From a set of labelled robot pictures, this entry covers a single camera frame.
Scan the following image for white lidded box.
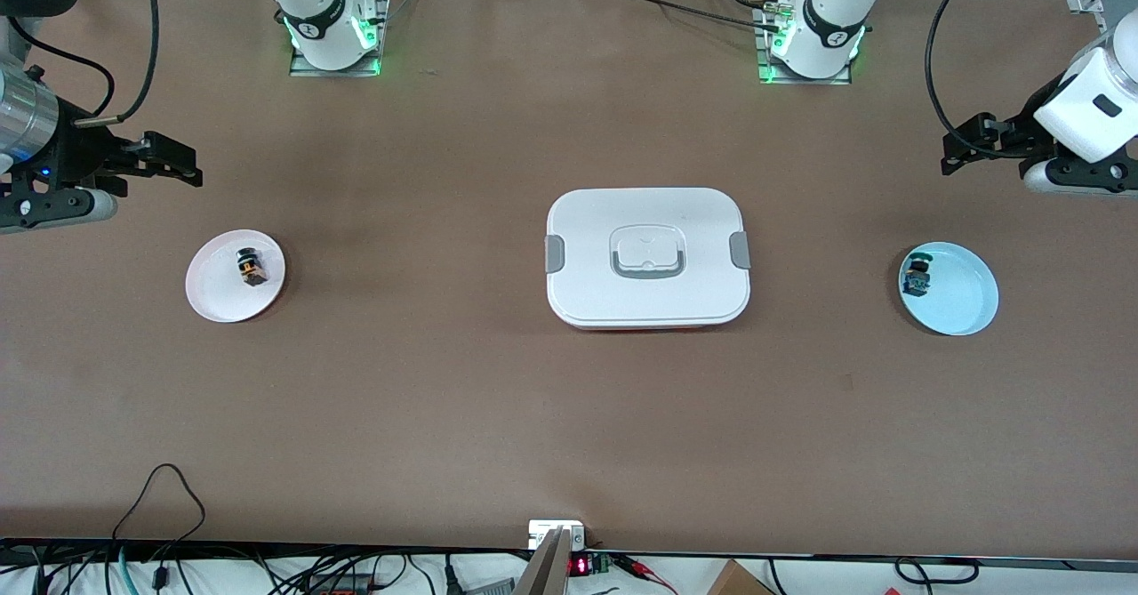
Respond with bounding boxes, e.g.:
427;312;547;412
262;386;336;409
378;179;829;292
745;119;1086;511
544;188;752;333

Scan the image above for white round plate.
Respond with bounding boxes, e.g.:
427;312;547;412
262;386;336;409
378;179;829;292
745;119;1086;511
185;229;287;324

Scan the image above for light blue round plate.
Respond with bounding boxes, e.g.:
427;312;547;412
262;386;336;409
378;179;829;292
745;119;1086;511
898;241;1000;337

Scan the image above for brown cardboard piece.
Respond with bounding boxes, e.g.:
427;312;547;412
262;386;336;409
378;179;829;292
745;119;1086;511
707;559;774;595

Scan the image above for red clip leads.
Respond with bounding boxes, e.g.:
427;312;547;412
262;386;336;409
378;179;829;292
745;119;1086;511
613;554;678;594

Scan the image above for grey slanted bar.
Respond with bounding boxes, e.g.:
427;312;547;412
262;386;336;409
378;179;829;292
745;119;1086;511
513;528;572;595

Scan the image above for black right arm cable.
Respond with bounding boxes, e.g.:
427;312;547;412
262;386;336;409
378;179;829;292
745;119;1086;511
4;0;161;129

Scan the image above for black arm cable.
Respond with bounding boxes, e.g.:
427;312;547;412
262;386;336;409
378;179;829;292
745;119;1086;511
925;0;1046;162
4;0;161;129

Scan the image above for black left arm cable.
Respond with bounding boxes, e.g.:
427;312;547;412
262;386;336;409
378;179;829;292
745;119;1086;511
925;0;1046;162

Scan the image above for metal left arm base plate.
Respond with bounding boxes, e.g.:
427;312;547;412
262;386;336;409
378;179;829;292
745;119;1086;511
754;4;854;86

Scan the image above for black looped cable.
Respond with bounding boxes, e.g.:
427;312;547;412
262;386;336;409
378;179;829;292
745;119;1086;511
111;463;207;595

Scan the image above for black cable across table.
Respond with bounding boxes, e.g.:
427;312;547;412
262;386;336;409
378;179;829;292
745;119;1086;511
613;0;783;31

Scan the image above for teal cable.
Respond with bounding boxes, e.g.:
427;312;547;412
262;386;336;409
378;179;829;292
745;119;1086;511
105;546;134;595

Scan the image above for thin black cable loop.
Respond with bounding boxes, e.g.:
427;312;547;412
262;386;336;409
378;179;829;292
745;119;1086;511
894;558;981;585

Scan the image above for small white bracket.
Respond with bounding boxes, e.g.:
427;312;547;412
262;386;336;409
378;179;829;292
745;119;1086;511
528;520;586;550

